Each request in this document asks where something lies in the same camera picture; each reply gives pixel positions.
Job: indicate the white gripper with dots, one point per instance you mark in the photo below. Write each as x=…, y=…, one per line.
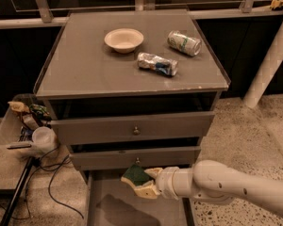
x=165, y=182

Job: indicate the green and yellow sponge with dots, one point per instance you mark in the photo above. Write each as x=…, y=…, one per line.
x=135, y=176

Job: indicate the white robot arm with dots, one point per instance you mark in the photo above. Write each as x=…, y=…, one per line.
x=207, y=181

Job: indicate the brass middle drawer knob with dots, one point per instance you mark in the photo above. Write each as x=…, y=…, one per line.
x=137, y=161

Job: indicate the brass drawer knob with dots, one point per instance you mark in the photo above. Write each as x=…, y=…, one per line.
x=137, y=161
x=136, y=131

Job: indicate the brass top drawer knob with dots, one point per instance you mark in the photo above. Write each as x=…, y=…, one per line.
x=136, y=131

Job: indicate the grey top drawer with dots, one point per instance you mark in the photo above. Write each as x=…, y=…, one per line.
x=120, y=129

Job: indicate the grey middle drawer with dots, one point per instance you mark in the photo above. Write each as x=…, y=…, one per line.
x=157, y=157

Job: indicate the grey drawer cabinet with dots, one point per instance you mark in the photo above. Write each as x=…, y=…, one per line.
x=84, y=78

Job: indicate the clear plastic cup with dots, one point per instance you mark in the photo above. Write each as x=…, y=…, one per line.
x=44, y=139

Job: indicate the crushed silver blue can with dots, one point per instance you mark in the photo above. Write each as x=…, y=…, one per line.
x=157, y=64

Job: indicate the black stand leg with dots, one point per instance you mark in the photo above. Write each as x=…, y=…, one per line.
x=17, y=192

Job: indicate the colourful snack bag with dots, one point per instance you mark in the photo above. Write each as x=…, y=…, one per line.
x=40, y=111

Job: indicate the clear plastic storage bin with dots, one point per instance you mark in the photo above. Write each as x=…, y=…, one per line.
x=18, y=125

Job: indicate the white paper bowl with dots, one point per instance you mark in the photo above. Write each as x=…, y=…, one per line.
x=124, y=40

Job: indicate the yellow object on ledge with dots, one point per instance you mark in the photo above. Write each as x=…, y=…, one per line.
x=276, y=5

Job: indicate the metal railing frame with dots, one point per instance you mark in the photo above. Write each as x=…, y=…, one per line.
x=141, y=3

